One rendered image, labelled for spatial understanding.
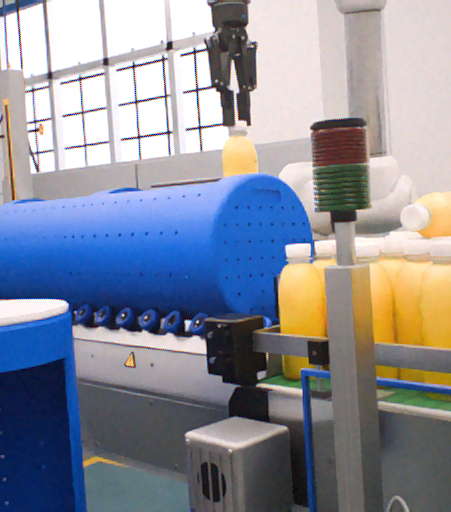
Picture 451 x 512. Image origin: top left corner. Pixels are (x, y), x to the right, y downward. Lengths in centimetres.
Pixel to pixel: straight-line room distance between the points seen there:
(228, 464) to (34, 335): 34
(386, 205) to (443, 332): 105
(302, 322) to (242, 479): 27
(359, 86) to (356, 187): 124
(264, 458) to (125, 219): 64
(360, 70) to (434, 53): 233
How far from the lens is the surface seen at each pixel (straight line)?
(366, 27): 207
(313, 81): 435
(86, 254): 162
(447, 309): 104
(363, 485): 90
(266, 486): 110
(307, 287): 119
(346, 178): 84
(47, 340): 119
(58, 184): 423
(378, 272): 112
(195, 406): 144
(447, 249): 105
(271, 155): 330
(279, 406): 116
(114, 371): 161
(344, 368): 87
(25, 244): 183
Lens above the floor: 117
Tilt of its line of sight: 3 degrees down
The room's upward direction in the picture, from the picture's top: 4 degrees counter-clockwise
